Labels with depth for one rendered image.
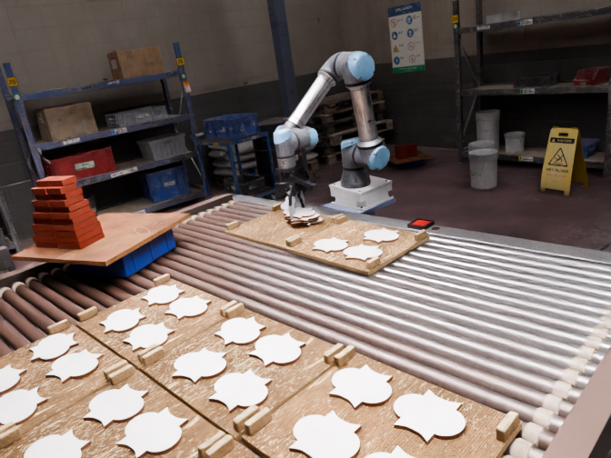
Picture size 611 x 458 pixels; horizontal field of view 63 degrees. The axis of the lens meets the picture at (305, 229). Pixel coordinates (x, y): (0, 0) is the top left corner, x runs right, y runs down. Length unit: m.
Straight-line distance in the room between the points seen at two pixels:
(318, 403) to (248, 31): 6.82
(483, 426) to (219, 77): 6.64
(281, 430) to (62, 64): 5.88
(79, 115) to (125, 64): 0.75
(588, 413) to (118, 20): 6.42
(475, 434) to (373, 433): 0.19
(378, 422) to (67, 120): 5.30
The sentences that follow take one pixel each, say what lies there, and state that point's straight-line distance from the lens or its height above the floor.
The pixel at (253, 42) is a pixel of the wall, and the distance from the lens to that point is 7.64.
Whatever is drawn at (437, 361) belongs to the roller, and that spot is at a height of 0.92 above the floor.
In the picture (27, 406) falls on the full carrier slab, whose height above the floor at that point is 0.95.
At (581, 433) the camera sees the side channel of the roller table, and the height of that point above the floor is 0.95.
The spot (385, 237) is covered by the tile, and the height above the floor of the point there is 0.95.
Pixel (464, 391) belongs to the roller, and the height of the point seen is 0.91.
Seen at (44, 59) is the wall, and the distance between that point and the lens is 6.57.
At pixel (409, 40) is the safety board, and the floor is 1.53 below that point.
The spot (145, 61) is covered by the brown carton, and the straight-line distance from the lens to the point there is 6.19.
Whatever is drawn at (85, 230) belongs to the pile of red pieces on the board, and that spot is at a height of 1.10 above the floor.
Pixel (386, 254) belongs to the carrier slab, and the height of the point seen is 0.94.
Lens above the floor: 1.64
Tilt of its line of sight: 20 degrees down
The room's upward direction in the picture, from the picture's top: 9 degrees counter-clockwise
